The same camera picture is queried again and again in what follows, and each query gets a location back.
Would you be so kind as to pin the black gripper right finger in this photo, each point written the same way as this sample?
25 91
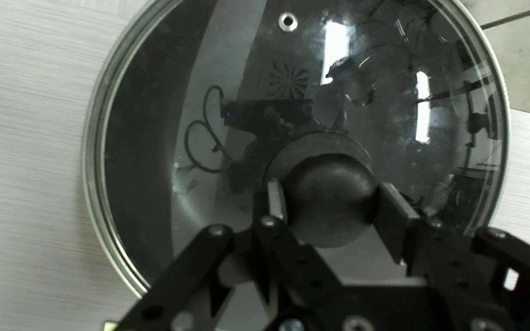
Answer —
450 263

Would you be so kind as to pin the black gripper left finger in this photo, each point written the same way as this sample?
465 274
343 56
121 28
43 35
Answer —
290 258

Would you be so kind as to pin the glass lid with black knob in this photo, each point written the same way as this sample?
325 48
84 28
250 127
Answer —
331 195

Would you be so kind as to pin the black cooking pan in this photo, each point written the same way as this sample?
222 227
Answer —
143 153

